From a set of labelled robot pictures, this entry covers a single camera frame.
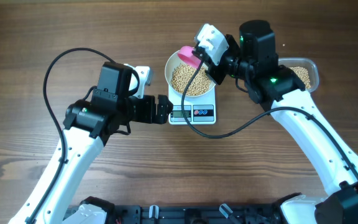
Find pink plastic scoop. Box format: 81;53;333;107
177;46;201;68

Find pile of soybeans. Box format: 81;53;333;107
290;67;311;90

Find soybeans in white bowl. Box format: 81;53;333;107
170;63;213;96

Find clear plastic container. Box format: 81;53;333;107
278;58;319;93

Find white bowl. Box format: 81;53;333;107
165;50;216;100

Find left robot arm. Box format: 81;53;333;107
10;62;173;223

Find white digital kitchen scale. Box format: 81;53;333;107
168;84;217;125

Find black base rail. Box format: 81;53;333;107
63;203;291;224

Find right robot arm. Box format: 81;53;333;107
196;20;358;223

